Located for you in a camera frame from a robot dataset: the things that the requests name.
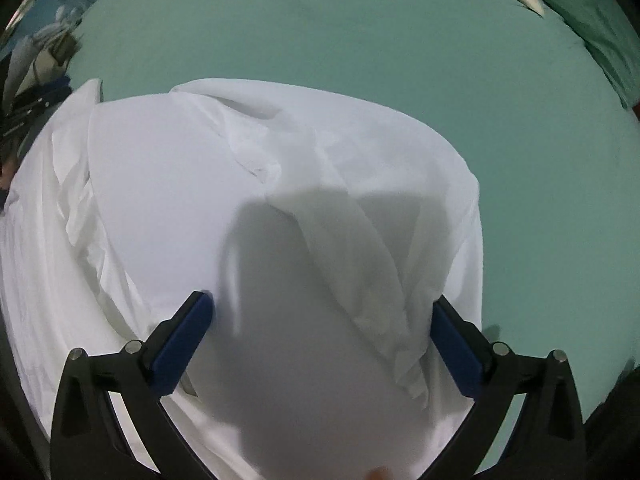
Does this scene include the white shirt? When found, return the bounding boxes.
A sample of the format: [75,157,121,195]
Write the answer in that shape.
[0,77,483,480]

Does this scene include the green bed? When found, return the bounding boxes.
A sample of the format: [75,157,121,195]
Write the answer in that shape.
[65,0,632,461]

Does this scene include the blue printed blanket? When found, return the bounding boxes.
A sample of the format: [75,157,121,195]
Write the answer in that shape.
[0,0,132,103]

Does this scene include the green pillow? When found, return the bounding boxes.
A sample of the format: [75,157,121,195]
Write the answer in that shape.
[520,0,640,111]

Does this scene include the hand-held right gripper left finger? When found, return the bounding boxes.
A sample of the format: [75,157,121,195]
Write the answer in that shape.
[50,290,216,480]

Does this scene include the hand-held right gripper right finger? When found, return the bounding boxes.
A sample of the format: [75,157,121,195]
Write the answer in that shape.
[430,296,586,480]

